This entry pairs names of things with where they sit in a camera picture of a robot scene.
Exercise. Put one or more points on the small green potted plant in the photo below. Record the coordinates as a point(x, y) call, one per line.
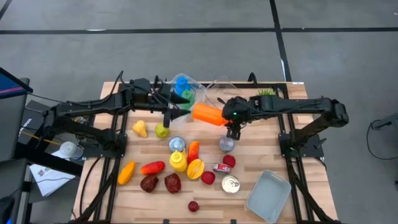
point(265, 92)

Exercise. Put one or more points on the yellow plastic squeeze bottle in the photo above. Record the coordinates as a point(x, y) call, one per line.
point(178, 161)

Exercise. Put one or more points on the blue plastic squeeze bottle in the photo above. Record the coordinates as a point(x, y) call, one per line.
point(182, 84)

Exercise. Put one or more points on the small dark red plum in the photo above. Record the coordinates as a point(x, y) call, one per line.
point(193, 206)

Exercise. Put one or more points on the red apple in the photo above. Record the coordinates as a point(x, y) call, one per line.
point(208, 177)
point(229, 160)

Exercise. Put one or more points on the black case with white lettering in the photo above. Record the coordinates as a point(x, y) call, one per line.
point(29, 124)

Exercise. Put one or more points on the yellow orange mango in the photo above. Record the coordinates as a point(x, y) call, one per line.
point(126, 173)

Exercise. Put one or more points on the silver tin can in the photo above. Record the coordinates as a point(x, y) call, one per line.
point(177, 144)
point(226, 145)

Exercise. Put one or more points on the green apple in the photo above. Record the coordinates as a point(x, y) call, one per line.
point(160, 132)

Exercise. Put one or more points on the red speckled pomegranate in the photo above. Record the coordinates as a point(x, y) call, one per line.
point(173, 183)

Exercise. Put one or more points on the grey rectangular tray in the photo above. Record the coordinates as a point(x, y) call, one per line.
point(269, 196)

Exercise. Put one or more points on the thin yellow rod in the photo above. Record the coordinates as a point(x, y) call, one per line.
point(49, 141)

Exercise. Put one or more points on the clear plastic bin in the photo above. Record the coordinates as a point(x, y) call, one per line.
point(217, 87)
point(199, 88)

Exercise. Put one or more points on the can with barcode label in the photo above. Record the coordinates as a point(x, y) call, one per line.
point(230, 184)

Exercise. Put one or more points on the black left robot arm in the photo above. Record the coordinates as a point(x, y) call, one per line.
point(93, 104)

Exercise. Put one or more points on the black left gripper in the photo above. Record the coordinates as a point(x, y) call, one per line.
point(160, 101)

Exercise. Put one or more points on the orange plastic squeeze bottle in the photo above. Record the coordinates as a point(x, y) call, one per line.
point(206, 113)

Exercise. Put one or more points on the yellow starfruit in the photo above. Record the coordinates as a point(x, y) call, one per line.
point(195, 169)

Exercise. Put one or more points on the green plastic squeeze bottle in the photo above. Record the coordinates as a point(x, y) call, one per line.
point(188, 95)

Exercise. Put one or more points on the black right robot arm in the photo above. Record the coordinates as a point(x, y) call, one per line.
point(295, 105)

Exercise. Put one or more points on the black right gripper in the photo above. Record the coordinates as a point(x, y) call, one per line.
point(237, 109)

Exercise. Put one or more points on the small red labelled can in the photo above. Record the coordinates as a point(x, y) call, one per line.
point(222, 168)

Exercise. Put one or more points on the white paper sheet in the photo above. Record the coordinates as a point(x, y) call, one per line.
point(49, 180)

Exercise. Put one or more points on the yellow pear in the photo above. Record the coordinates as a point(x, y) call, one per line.
point(140, 128)

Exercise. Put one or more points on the monitor with blue screen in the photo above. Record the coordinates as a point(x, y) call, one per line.
point(9, 84)

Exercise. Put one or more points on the black aluminium table frame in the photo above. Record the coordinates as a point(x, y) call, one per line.
point(127, 124)

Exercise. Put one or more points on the red orange mango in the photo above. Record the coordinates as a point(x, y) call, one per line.
point(193, 152)
point(152, 168)

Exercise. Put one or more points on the grey cabinet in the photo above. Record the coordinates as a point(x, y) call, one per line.
point(12, 124)

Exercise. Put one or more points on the dark red wrinkled fruit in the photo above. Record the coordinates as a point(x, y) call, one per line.
point(149, 183)

